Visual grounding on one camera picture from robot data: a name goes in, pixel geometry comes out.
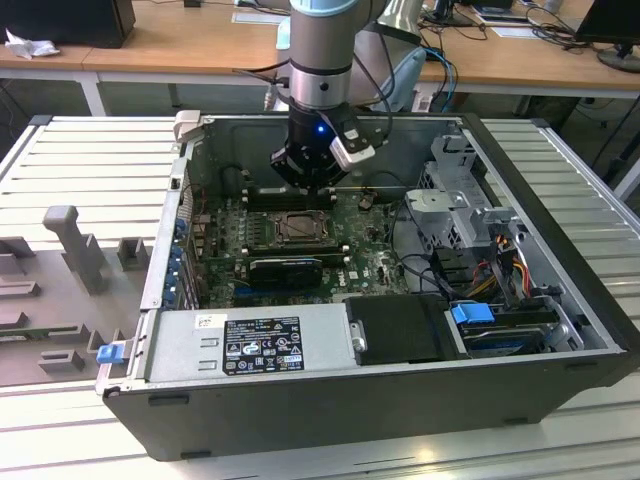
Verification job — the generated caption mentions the silver socket cover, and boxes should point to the silver socket cover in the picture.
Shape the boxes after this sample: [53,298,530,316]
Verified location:
[276,214,332,242]

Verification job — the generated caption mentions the black plastic shroud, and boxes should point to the black plastic shroud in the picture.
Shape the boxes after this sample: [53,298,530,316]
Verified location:
[343,293,454,367]

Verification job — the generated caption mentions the silver disk bay cage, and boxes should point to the silver disk bay cage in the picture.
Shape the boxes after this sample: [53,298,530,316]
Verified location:
[403,132,589,354]

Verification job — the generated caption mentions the black monitor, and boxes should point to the black monitor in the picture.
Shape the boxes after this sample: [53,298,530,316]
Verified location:
[573,0,640,75]

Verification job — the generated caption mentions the CPU socket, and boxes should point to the CPU socket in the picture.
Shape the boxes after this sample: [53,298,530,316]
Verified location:
[269,211,339,246]

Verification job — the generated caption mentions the grey power supply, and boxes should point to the grey power supply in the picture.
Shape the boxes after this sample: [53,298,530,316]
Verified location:
[127,305,370,384]

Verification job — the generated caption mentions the black PC case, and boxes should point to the black PC case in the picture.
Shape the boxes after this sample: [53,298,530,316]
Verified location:
[94,109,632,461]

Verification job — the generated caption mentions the black computer box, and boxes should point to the black computer box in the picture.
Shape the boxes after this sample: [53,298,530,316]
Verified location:
[0,0,137,50]

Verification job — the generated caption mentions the blue plastic latch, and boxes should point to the blue plastic latch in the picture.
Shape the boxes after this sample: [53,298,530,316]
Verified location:
[97,343,124,366]

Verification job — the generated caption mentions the green motherboard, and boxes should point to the green motherboard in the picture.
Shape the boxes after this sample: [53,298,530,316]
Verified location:
[192,189,439,309]

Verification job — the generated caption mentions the grey case latch handle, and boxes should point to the grey case latch handle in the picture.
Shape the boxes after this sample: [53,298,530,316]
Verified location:
[172,109,203,145]

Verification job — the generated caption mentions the silver CPU chip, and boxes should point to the silver CPU chip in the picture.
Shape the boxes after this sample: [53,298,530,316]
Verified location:
[285,217,324,238]

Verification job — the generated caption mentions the grey parts rack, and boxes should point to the grey parts rack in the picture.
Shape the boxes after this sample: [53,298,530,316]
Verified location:
[0,204,154,387]

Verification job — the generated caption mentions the coloured power wire bundle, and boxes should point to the coloured power wire bundle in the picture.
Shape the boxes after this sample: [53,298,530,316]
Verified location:
[472,234,532,301]

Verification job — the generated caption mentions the hard disk blue carrier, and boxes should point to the hard disk blue carrier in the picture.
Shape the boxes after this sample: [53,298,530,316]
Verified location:
[448,301,554,360]

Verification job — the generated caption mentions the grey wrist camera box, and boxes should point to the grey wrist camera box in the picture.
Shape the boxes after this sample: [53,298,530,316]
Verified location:
[328,112,377,170]

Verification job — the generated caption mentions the blue cable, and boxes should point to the blue cable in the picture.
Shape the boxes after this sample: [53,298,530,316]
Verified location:
[424,47,459,111]

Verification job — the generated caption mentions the black graphics card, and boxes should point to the black graphics card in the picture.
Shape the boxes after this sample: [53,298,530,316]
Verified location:
[247,256,325,290]

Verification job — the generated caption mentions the wooden desk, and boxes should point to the wooden desk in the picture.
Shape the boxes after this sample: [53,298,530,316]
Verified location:
[417,0,640,101]
[0,0,301,119]

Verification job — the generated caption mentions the green RAM stick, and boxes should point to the green RAM stick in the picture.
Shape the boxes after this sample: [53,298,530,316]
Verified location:
[0,328,55,346]

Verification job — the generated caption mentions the crumpled white paper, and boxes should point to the crumpled white paper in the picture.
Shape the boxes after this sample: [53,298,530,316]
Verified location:
[3,27,62,61]

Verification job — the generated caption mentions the white paper sheet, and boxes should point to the white paper sheet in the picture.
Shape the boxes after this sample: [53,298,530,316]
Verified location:
[231,10,294,25]
[491,24,539,40]

